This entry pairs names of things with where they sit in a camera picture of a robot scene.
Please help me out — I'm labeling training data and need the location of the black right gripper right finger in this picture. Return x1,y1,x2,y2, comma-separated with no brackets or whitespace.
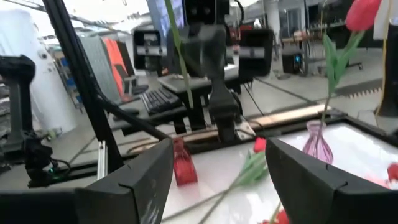
266,138,398,224

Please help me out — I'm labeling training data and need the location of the large black striped-edge mat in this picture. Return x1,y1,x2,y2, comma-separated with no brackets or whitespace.
334,77,384,100

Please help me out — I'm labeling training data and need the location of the orange fabric panel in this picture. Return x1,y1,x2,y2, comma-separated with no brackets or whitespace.
104,37,131,97

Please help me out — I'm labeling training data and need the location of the purple glass vase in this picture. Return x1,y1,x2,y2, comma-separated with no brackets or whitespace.
302,119,335,165

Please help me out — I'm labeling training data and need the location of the black stand foot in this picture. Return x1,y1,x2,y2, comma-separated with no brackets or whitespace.
377,30,398,118

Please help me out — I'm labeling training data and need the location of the grey fabric panel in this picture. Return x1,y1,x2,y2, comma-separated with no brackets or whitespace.
80,35,121,103

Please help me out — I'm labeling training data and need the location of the black pedestal device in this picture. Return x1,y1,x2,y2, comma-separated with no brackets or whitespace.
0,55,37,153

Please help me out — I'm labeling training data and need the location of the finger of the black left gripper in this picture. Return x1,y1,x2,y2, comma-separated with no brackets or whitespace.
238,29,275,78
132,29,163,72

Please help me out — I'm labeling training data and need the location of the red glass vase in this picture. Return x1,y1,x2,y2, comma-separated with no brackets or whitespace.
172,136,199,187

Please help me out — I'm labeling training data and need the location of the computer monitor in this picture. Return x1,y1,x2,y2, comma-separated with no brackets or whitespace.
145,0,187,37

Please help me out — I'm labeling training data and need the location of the laptop computer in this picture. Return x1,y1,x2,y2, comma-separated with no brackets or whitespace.
107,63,249,136

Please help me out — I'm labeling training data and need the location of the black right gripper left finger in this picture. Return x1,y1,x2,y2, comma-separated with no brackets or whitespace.
74,138,174,224

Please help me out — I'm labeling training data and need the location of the backlit black keyboard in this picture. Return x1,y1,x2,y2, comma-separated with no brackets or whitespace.
139,88,184,115

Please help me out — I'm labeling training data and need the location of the black computer tower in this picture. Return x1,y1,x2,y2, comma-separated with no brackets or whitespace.
281,52,304,75

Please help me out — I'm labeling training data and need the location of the large white column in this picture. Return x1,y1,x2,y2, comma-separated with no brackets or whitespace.
0,8,77,134

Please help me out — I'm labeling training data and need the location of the red artificial tulip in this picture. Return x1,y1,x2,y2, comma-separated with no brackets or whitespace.
164,0,194,109
318,0,384,131

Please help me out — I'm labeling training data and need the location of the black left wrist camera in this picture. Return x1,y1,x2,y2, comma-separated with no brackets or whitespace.
185,0,231,25

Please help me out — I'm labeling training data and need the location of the black device green light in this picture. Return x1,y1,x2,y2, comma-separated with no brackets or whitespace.
24,130,72,189

